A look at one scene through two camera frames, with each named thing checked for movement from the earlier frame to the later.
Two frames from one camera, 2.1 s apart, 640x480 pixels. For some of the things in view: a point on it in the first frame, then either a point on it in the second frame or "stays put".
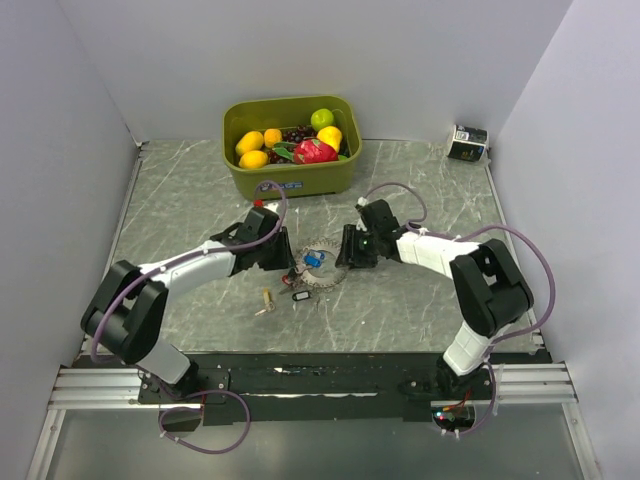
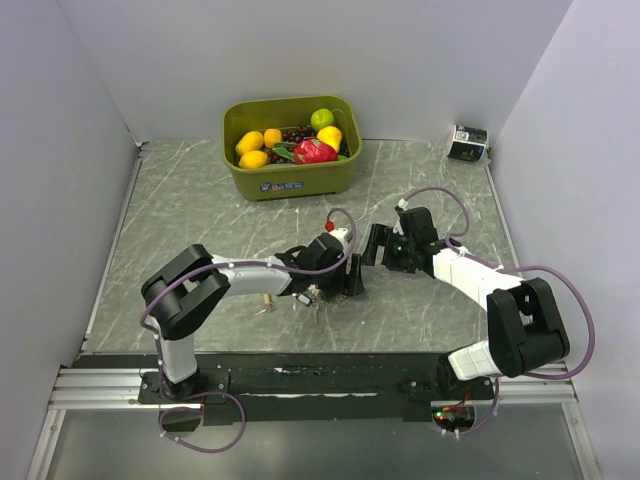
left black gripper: (284, 259) -> (350, 283)
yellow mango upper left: (250, 141) stays put
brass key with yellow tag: (269, 305) stays put
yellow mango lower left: (253, 159) stays put
